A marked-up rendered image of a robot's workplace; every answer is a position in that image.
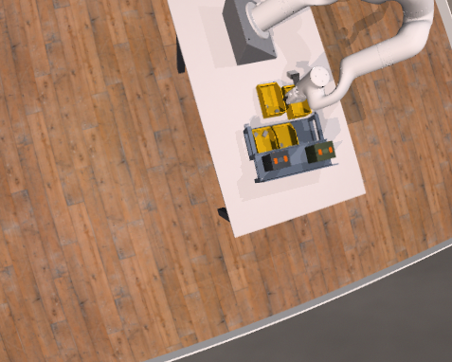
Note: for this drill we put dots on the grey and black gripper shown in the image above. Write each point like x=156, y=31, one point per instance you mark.
x=292, y=97

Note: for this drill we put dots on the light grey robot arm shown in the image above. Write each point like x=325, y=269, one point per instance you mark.
x=408, y=42

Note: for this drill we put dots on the dark grey metal shelf rack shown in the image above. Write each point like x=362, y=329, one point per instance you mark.
x=306, y=134

